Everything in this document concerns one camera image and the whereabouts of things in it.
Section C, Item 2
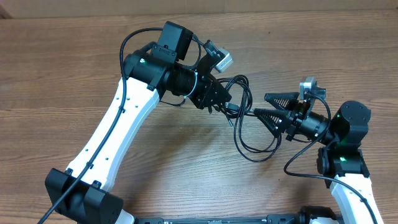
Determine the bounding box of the black multi-connector USB cable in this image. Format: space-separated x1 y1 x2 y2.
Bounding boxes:
217 74 283 163

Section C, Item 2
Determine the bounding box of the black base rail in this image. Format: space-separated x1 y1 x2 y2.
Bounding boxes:
133 214 300 224

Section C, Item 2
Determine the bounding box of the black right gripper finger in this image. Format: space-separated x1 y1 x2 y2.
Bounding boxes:
254 108 290 138
264 92 299 109

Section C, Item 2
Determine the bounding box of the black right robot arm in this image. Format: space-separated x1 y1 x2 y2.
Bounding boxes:
254 90 383 223

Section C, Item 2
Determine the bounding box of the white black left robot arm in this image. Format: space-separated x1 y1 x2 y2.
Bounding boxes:
45 21 233 223

